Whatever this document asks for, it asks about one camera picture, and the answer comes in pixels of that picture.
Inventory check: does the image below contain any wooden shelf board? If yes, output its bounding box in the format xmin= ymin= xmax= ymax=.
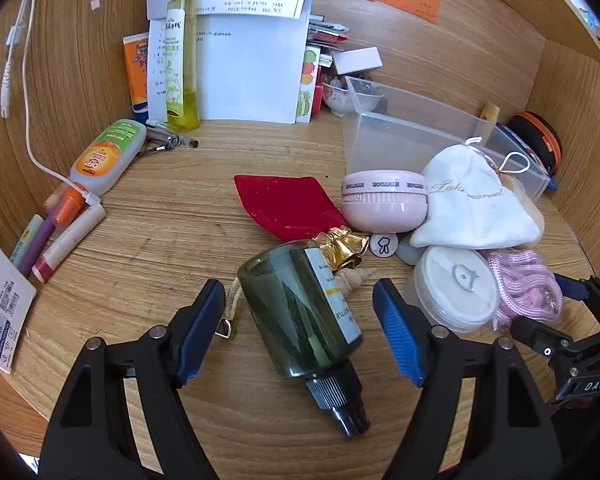
xmin=525 ymin=0 xmax=600 ymax=68

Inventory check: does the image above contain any white tube with red end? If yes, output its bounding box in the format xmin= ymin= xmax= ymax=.
xmin=31 ymin=203 xmax=106 ymax=283

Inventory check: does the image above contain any white label paper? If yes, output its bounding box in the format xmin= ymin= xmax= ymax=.
xmin=0 ymin=220 xmax=38 ymax=375

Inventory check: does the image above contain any white blank card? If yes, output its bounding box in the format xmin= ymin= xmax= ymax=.
xmin=331 ymin=47 xmax=383 ymax=75

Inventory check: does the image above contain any white floral ceramic bowl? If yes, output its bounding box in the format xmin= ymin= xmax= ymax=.
xmin=321 ymin=77 xmax=386 ymax=118

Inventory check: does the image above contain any metal nail clipper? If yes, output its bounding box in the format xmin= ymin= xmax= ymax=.
xmin=145 ymin=127 xmax=200 ymax=150

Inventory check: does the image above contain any pink round portable fan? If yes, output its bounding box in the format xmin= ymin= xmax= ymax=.
xmin=340 ymin=170 xmax=429 ymax=233

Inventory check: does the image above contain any yellow green spray bottle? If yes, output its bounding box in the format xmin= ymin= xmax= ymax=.
xmin=166 ymin=0 xmax=201 ymax=132

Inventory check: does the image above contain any clear plastic box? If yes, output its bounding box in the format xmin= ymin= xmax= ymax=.
xmin=341 ymin=76 xmax=552 ymax=206

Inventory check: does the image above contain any blue packet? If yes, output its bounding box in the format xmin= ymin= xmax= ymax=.
xmin=495 ymin=122 xmax=560 ymax=192

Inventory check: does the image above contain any beige spiral seashell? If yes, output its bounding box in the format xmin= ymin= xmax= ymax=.
xmin=337 ymin=266 xmax=378 ymax=295

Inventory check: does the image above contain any yellow lip balm tube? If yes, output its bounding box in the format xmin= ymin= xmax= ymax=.
xmin=482 ymin=101 xmax=501 ymax=133

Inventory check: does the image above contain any pink braided cord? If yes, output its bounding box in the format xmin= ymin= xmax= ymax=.
xmin=487 ymin=250 xmax=565 ymax=331

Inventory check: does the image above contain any white drawstring pouch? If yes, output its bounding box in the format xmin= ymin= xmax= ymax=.
xmin=409 ymin=136 xmax=543 ymax=250

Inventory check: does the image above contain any large white paper sheet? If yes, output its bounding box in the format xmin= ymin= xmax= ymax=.
xmin=147 ymin=10 xmax=312 ymax=125

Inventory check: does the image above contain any green orange repellent bottle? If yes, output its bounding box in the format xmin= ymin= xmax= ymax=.
xmin=52 ymin=119 xmax=147 ymax=228

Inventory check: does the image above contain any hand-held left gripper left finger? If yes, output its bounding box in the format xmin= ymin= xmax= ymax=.
xmin=39 ymin=278 xmax=227 ymax=480

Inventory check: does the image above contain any round white powder jar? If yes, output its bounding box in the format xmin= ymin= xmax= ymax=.
xmin=412 ymin=245 xmax=501 ymax=335

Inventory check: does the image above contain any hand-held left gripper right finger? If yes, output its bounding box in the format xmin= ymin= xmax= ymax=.
xmin=372 ymin=278 xmax=563 ymax=480

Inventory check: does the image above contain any red velvet pouch gold bow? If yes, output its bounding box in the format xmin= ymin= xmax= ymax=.
xmin=233 ymin=174 xmax=371 ymax=271

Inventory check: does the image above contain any beige cord with gold clasp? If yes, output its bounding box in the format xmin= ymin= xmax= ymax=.
xmin=215 ymin=280 xmax=243 ymax=340

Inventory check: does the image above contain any pale yellow highlighter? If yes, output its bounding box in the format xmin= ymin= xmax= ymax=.
xmin=9 ymin=214 xmax=45 ymax=266

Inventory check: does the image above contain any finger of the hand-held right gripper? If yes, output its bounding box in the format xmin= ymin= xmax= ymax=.
xmin=553 ymin=272 xmax=600 ymax=333
xmin=510 ymin=316 xmax=588 ymax=366

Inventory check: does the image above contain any small round white badge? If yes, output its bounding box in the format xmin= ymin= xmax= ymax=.
xmin=370 ymin=232 xmax=397 ymax=257

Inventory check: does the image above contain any pale translucent plastic piece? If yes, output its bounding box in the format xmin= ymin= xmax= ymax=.
xmin=396 ymin=236 xmax=426 ymax=266

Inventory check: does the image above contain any stack of small packets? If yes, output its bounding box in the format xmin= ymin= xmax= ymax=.
xmin=307 ymin=14 xmax=350 ymax=53

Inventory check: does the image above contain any dark green glass spray bottle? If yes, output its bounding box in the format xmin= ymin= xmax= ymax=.
xmin=236 ymin=240 xmax=372 ymax=437

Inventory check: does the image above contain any purple pen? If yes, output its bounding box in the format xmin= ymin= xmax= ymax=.
xmin=17 ymin=210 xmax=61 ymax=277

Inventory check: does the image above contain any white charging cable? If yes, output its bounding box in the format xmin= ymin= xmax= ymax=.
xmin=22 ymin=0 xmax=103 ymax=208

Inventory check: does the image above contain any orange sunscreen tube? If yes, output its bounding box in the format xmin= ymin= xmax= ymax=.
xmin=122 ymin=32 xmax=151 ymax=113

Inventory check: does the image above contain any wooden desktop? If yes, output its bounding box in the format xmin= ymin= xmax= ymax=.
xmin=0 ymin=117 xmax=600 ymax=480

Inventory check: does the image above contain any fruit printed box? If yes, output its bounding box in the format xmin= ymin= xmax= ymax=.
xmin=296 ymin=47 xmax=322 ymax=123

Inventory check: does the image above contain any black orange round case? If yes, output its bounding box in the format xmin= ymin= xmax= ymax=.
xmin=507 ymin=111 xmax=563 ymax=178

